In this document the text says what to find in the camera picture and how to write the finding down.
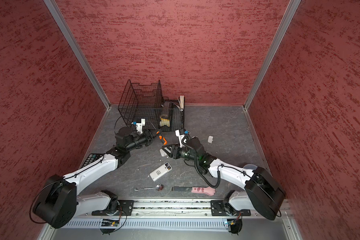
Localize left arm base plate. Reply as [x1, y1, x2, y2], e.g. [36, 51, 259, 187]
[92, 200, 135, 217]

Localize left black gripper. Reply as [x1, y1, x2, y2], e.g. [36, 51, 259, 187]
[126, 128, 162, 151]

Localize black calculator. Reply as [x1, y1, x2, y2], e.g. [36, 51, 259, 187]
[81, 154, 104, 168]

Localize yellow black brush in basket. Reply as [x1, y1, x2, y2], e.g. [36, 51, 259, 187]
[159, 102, 172, 127]

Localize pink cat paw spatula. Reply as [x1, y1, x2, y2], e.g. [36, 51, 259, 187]
[172, 186, 216, 196]

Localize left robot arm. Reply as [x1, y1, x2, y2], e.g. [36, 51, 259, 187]
[29, 127, 157, 229]

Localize wooden sticks in basket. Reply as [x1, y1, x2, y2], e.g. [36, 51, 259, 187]
[179, 96, 185, 110]

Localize grey white remote control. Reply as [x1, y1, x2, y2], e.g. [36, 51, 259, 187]
[160, 149, 171, 157]

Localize metal spoon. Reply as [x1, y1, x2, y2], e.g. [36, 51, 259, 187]
[134, 184, 164, 191]

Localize black wire basket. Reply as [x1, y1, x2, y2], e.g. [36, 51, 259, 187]
[118, 80, 185, 132]

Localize orange black screwdriver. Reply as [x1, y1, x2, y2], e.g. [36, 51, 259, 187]
[156, 131, 168, 146]

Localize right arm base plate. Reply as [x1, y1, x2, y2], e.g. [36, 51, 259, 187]
[210, 200, 251, 217]

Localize white air conditioner remote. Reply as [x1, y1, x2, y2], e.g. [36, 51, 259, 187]
[150, 162, 173, 182]

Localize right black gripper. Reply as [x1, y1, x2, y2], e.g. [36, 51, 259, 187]
[162, 143, 199, 163]

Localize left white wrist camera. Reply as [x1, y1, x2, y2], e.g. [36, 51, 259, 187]
[132, 119, 146, 134]

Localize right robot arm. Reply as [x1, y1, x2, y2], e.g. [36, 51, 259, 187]
[162, 135, 286, 221]

